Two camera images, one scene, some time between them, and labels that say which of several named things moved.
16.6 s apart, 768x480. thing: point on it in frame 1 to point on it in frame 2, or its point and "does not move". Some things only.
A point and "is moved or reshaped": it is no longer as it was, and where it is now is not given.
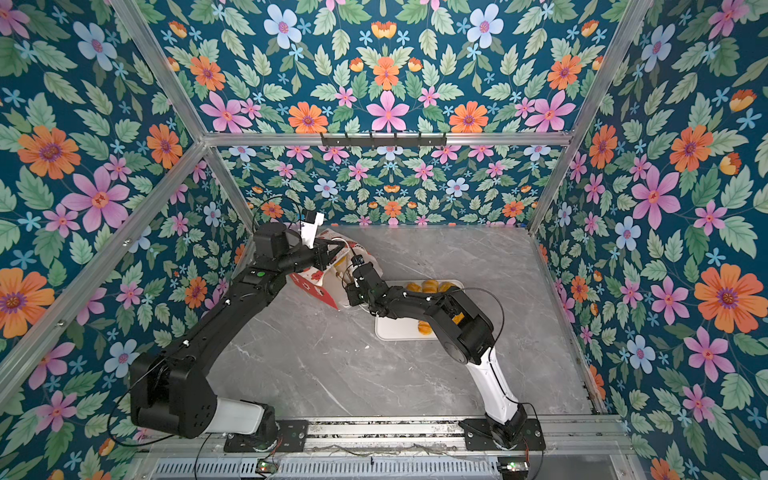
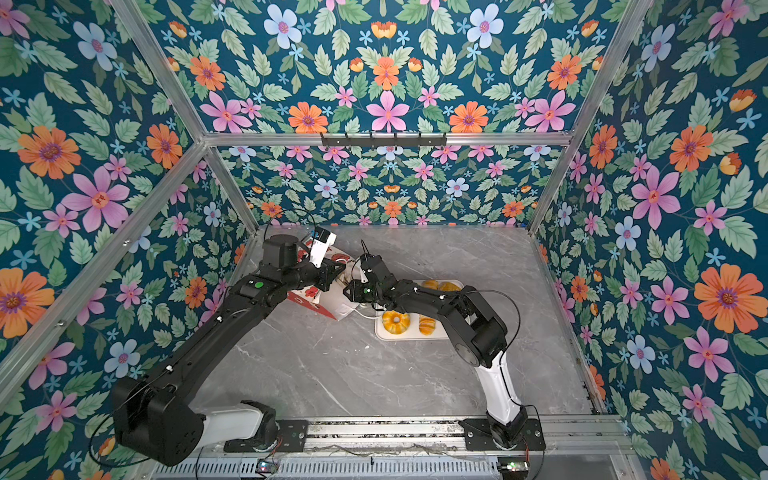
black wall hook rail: x=384 y=141 does not move
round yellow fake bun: x=424 y=327 is moved or reshaped
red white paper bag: x=329 y=281 is moved or reshaped
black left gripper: x=321 y=254 to x=328 y=270
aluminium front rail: x=566 y=436 does not move
